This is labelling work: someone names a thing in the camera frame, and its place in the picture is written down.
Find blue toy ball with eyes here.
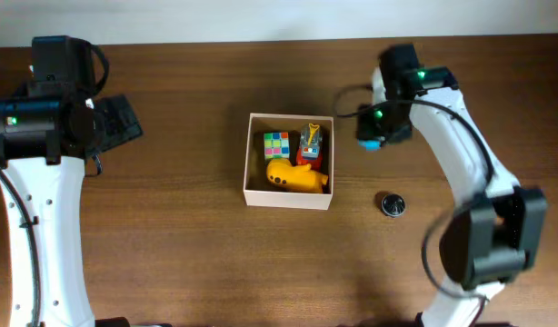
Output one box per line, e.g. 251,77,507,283
358,140,381,152

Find red toy fire truck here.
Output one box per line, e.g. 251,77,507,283
296,123,323,171

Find black round spinning top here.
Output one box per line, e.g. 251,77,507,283
381,193,406,218

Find multicolour puzzle cube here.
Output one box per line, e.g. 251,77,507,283
264,132,291,160

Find yellow rubber whale toy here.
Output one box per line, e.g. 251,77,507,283
266,159,329,193

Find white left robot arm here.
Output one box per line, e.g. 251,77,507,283
0,35,143,326

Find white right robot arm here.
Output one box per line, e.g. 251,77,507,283
355,44,548,326

